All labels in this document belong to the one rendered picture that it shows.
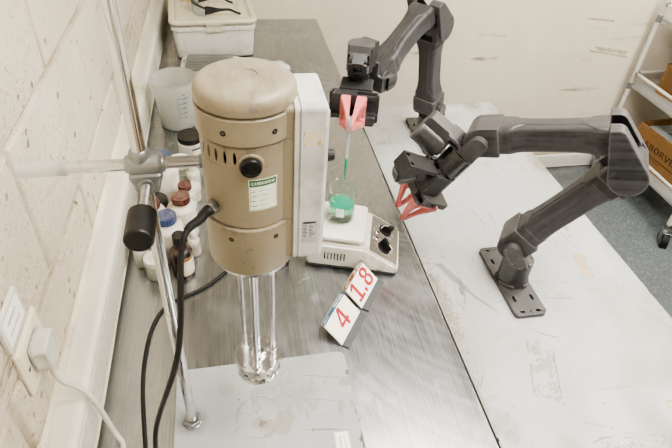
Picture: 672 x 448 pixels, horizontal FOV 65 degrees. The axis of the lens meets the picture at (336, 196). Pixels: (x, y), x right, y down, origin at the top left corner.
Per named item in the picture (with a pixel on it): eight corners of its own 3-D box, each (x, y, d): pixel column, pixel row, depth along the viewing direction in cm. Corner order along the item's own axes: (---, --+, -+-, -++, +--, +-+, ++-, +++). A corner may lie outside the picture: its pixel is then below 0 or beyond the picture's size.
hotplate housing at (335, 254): (397, 237, 126) (402, 211, 121) (396, 277, 116) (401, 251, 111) (304, 225, 127) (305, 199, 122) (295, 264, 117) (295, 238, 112)
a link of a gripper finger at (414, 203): (393, 225, 112) (422, 198, 106) (383, 198, 116) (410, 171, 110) (416, 230, 116) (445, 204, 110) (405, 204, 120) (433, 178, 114)
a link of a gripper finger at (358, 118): (363, 114, 100) (368, 92, 107) (326, 110, 100) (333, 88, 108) (360, 145, 104) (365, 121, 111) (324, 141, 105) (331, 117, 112)
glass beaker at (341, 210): (360, 221, 117) (364, 191, 112) (336, 231, 114) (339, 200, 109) (342, 204, 121) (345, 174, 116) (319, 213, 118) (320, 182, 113)
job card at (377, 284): (383, 282, 114) (386, 269, 112) (368, 312, 108) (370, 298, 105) (357, 272, 116) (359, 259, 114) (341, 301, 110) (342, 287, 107)
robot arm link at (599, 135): (460, 131, 97) (654, 131, 83) (471, 110, 103) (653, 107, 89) (465, 188, 103) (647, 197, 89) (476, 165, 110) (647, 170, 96)
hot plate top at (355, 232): (368, 210, 121) (369, 207, 120) (364, 246, 111) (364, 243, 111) (316, 203, 122) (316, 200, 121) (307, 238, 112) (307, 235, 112)
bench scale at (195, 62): (256, 88, 181) (256, 75, 178) (178, 89, 177) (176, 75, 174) (256, 64, 196) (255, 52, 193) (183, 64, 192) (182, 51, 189)
